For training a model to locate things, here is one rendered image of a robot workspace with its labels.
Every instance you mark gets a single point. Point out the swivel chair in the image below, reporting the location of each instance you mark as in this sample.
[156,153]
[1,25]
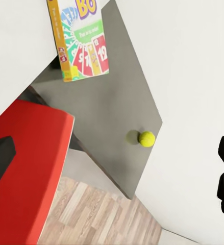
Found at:
[41,135]

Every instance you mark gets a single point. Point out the desk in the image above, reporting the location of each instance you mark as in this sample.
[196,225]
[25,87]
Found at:
[111,110]

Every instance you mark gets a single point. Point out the board game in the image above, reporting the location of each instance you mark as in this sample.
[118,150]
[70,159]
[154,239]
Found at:
[80,39]

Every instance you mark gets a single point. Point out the tennis ball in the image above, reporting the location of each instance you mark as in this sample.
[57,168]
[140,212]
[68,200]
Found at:
[147,138]

